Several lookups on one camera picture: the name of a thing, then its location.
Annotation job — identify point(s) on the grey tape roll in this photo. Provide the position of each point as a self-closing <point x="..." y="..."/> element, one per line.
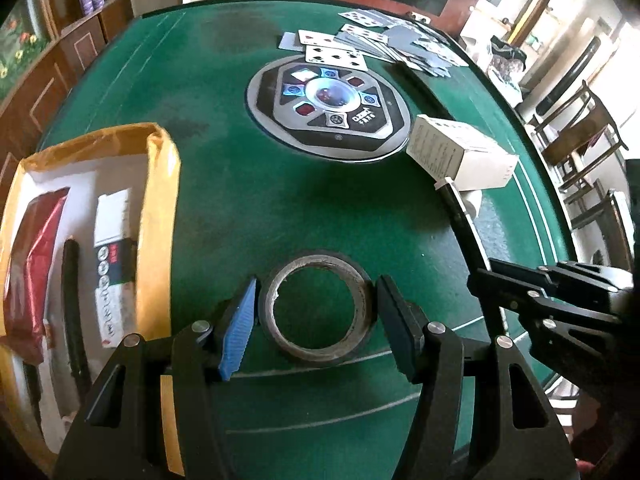
<point x="267" y="320"/>

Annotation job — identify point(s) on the cardboard box with yellow tape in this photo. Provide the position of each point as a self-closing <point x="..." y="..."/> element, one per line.
<point x="160" y="210"/>

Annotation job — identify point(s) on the pile of playing cards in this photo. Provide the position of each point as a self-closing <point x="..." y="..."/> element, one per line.
<point x="395" y="42"/>

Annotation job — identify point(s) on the red plastic packet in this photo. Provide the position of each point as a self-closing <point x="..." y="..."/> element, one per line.
<point x="35" y="270"/>

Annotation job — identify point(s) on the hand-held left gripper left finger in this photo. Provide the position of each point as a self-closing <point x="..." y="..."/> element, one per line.
<point x="237" y="330"/>

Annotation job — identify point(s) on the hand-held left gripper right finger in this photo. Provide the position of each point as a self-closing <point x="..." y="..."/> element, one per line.
<point x="400" y="327"/>

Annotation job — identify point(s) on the mahjong table control panel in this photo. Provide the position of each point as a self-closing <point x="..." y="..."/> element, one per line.
<point x="327" y="105"/>

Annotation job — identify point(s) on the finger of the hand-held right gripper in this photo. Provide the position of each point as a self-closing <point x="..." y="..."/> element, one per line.
<point x="510" y="282"/>
<point x="570" y="332"/>

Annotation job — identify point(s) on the wooden cabinet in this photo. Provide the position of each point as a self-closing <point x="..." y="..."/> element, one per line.
<point x="45" y="75"/>

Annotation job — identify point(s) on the wooden chair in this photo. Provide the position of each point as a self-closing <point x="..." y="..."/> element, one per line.
<point x="580" y="125"/>
<point x="607" y="225"/>

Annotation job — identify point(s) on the artificial flower display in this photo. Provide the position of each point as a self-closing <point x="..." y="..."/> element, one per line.
<point x="17" y="50"/>

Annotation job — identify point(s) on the black long pen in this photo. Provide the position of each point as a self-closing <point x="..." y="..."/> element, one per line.
<point x="74" y="310"/>
<point x="462" y="220"/>

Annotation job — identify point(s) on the white carton box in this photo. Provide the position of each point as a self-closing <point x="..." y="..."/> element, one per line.
<point x="450" y="152"/>

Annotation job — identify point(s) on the white box with black label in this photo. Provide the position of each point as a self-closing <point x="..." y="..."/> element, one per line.
<point x="115" y="270"/>

